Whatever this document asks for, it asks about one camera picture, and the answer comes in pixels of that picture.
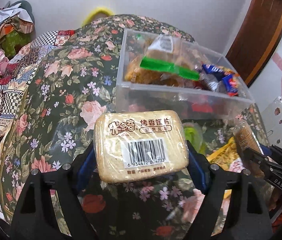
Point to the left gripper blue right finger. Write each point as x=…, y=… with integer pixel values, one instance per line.
x=198, y=169

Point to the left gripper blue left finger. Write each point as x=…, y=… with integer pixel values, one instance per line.
x=85, y=167

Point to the long wafer pack clear wrapper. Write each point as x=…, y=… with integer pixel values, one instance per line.
x=245, y=138

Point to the baked rice cracker pack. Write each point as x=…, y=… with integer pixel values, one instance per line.
x=138, y=146

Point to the fried snack bag green seal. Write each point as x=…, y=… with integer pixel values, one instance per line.
x=161, y=60

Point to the yellow snack packet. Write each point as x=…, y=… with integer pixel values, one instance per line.
x=227, y=157

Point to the green jelly cup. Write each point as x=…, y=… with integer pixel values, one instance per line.
x=194, y=135

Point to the white small fridge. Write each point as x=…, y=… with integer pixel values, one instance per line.
x=279, y=124

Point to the dark floral bedspread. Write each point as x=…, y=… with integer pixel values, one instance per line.
x=158, y=208

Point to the red snack packet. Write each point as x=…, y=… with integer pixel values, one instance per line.
x=202, y=107

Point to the blue wrapped candies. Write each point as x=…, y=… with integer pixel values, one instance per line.
x=219, y=79

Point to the clear plastic storage box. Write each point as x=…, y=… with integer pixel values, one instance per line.
x=135, y=97

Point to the patchwork checkered quilt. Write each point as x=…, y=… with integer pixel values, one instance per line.
x=8, y=84

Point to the pink plush toy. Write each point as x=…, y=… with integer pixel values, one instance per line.
x=3, y=62

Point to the yellow fuzzy hoop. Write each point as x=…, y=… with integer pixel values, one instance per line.
x=99, y=12

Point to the pile of clothes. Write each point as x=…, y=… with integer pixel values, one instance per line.
x=16, y=26

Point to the brown wooden door frame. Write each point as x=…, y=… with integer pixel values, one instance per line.
x=257, y=39

